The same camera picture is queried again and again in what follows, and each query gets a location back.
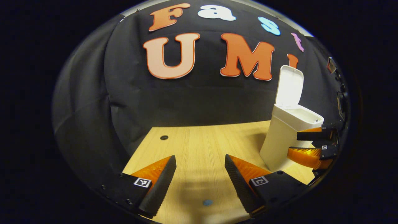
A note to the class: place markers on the wooden desktop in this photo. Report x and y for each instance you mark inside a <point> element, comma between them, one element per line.
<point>202,149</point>

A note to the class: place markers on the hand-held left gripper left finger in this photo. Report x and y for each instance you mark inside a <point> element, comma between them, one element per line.
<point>160,186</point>

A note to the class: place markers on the white desktop garbage bin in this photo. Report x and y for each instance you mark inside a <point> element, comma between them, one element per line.
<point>279,140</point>

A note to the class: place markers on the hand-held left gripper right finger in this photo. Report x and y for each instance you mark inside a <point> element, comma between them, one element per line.
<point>238,183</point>

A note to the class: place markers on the black backdrop cloth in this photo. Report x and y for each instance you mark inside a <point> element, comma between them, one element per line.
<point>186,102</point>

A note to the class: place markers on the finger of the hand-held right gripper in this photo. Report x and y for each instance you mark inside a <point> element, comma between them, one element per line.
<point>311,136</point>
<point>304,154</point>

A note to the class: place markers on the blue paper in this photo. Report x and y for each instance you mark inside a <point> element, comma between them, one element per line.
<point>207,202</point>

